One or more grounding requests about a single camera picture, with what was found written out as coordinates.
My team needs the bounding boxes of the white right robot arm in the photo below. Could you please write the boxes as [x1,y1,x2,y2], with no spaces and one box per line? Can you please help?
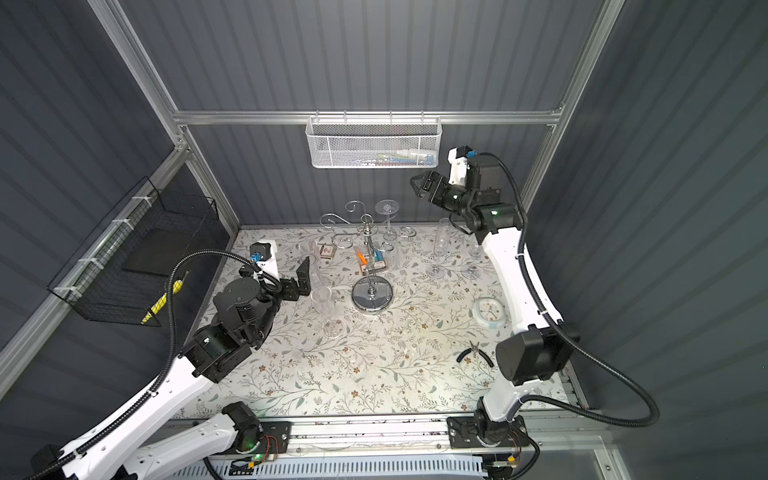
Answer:
[410,147,661,446]

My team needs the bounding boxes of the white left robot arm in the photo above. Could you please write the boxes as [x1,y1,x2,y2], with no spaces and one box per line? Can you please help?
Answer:
[32,239,298,479]

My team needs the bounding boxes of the black pliers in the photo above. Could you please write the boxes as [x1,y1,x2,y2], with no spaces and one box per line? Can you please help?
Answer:
[456,341,495,368]

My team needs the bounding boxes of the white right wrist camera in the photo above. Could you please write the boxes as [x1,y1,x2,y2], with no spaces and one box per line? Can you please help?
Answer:
[448,146,477,187]

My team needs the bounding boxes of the white wire mesh basket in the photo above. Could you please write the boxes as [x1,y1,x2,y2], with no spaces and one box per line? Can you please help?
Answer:
[305,119,443,169]

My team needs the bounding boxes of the black wire mesh basket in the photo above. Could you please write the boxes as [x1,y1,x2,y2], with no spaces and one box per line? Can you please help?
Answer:
[47,178,221,327]

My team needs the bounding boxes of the yellow black striped item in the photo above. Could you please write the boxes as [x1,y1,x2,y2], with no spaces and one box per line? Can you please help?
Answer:
[141,279,184,325]

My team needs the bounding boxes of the silver wine glass rack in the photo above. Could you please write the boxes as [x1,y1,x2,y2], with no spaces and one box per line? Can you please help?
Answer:
[319,199,399,315]

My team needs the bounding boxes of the items in white basket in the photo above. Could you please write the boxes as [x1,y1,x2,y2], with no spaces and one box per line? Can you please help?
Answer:
[356,148,438,167]

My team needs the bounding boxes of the white round tape roll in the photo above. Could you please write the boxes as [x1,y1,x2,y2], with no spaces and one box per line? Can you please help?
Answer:
[472,297,506,330]

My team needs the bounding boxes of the clear champagne flute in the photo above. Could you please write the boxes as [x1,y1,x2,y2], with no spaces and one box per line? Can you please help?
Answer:
[297,238,322,259]
[308,264,332,292]

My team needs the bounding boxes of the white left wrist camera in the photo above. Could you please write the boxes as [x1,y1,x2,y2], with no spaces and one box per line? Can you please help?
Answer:
[249,239,279,278]

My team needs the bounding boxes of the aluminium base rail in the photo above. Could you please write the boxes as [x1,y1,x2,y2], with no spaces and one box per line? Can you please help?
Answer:
[261,410,610,459]

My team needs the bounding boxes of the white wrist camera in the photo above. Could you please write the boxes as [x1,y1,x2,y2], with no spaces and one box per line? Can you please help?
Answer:
[249,239,279,278]
[448,146,477,187]

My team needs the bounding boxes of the colourful small packet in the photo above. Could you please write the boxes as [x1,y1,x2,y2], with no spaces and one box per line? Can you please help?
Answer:
[356,249,387,270]

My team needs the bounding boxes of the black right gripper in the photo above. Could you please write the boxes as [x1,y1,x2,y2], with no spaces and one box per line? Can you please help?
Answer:
[410,172,472,218]

